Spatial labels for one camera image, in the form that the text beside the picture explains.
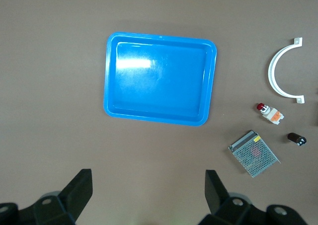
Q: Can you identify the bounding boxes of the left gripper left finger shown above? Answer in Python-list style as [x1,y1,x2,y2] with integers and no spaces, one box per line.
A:
[0,168,93,225]

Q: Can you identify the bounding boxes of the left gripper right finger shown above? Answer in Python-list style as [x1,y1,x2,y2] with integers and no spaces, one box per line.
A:
[198,169,309,225]

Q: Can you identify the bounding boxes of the black cylindrical capacitor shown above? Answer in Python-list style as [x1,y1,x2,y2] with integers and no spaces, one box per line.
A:
[287,132,307,147]

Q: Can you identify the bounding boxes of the metal mesh power supply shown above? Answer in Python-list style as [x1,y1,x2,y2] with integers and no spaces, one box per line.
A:
[228,130,281,178]

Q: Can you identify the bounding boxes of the blue plastic tray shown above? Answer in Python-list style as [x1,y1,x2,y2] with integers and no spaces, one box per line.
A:
[103,31,218,127]

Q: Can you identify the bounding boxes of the red push button switch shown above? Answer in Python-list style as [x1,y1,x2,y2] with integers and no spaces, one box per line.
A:
[256,102,285,126]

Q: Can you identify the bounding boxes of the large white half-ring clamp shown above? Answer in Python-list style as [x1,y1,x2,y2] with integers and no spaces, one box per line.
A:
[267,37,305,104]

